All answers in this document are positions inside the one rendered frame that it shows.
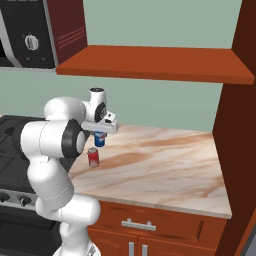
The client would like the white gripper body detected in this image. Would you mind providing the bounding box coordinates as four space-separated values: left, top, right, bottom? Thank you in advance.
80 119 119 135

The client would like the blue soda can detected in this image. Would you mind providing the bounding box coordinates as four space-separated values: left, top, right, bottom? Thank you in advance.
93 131 107 148

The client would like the red soda can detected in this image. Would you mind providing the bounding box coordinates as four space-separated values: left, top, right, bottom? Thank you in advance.
87 147 101 168

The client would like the black stove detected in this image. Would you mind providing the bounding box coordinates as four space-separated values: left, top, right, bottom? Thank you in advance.
0 114 92 256

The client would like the black stove knob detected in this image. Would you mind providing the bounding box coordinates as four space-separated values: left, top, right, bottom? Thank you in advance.
0 191 11 204
18 195 32 208

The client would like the red-brown wooden shelf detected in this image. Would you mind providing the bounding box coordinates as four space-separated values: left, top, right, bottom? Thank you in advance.
55 44 256 86

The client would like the white microwave knob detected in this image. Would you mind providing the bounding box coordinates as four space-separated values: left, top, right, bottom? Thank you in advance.
24 34 40 52

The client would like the red-brown drawer front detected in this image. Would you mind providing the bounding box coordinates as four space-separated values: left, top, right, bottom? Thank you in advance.
89 200 228 250

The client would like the red-brown cupboard door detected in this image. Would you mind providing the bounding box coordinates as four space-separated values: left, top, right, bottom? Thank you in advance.
138 236 218 256
87 228 138 256

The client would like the black microwave oven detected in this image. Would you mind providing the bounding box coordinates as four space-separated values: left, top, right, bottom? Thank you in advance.
0 0 60 72

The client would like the red-brown tall cabinet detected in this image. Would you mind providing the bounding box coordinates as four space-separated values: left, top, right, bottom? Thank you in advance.
212 0 256 256

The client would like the silver drawer handle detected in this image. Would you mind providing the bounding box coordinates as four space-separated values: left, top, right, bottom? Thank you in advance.
121 218 157 232

